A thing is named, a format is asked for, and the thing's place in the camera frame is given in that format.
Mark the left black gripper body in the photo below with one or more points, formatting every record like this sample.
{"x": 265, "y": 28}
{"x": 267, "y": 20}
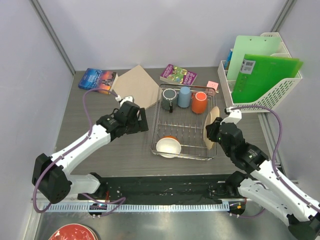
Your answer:
{"x": 132, "y": 126}

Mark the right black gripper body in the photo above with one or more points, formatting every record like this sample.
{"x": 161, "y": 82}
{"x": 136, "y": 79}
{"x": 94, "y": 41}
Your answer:
{"x": 214, "y": 134}

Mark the orange white bowl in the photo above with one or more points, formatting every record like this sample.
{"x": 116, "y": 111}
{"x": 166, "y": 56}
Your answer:
{"x": 168, "y": 146}

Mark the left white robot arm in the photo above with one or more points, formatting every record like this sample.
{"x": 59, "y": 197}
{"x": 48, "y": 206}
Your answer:
{"x": 52, "y": 175}

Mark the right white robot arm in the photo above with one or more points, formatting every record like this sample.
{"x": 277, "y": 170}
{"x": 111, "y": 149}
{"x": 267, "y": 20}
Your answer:
{"x": 257, "y": 180}

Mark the beige cardboard notebook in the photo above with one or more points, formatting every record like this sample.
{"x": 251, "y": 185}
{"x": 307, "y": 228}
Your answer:
{"x": 138, "y": 84}

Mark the grey mug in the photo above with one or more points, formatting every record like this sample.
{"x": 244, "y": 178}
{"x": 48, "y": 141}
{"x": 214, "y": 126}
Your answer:
{"x": 169, "y": 99}

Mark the white file organizer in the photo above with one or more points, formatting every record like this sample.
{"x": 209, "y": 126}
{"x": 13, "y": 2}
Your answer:
{"x": 271, "y": 99}

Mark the blue cup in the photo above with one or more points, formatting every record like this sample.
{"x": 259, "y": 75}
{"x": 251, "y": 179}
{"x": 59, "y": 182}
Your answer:
{"x": 184, "y": 97}

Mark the orange cup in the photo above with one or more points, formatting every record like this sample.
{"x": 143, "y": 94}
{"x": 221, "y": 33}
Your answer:
{"x": 199, "y": 102}

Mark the blue Jane Eyre book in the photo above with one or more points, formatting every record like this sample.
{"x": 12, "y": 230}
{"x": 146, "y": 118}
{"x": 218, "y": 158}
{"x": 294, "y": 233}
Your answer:
{"x": 99, "y": 79}

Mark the purple treehouse book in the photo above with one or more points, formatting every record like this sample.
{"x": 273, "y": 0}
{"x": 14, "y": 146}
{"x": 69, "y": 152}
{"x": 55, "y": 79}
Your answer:
{"x": 173, "y": 74}

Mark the bright green folder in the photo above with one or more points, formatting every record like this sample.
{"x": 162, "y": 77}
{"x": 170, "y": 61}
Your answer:
{"x": 259, "y": 73}

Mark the blue book in organizer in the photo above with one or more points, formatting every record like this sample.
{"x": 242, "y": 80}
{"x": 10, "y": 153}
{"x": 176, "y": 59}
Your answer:
{"x": 228, "y": 60}

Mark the red round plate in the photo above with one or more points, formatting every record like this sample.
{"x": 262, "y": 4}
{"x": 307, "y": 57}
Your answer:
{"x": 74, "y": 231}

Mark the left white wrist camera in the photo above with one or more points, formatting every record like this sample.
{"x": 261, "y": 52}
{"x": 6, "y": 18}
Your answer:
{"x": 125, "y": 99}

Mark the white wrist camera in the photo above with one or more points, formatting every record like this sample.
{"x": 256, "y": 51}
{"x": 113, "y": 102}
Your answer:
{"x": 233, "y": 116}
{"x": 125, "y": 99}

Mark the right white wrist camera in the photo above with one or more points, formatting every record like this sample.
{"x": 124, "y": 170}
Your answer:
{"x": 233, "y": 116}

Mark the metal wire dish rack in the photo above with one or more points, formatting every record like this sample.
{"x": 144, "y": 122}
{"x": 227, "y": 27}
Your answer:
{"x": 183, "y": 124}

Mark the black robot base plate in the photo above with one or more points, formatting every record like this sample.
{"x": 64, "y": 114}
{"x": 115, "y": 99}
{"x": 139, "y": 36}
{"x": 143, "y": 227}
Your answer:
{"x": 171, "y": 190}

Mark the slotted cable duct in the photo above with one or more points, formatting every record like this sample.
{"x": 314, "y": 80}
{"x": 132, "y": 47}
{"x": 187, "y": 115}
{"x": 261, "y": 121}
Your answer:
{"x": 92, "y": 207}

